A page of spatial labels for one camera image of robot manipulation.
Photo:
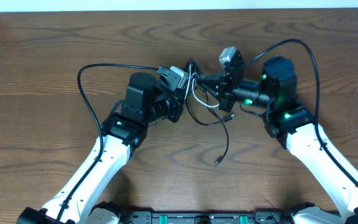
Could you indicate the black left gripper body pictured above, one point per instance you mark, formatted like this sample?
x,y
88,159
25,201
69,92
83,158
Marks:
x,y
175,107

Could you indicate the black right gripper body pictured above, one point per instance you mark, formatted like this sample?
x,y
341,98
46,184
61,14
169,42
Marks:
x,y
229,91

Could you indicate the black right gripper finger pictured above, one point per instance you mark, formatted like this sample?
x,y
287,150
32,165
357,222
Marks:
x,y
214,92
212,80

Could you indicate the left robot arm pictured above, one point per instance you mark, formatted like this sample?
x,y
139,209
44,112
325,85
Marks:
x,y
147,99

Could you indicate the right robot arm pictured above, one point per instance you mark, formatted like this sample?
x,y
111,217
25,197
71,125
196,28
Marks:
x,y
288,121

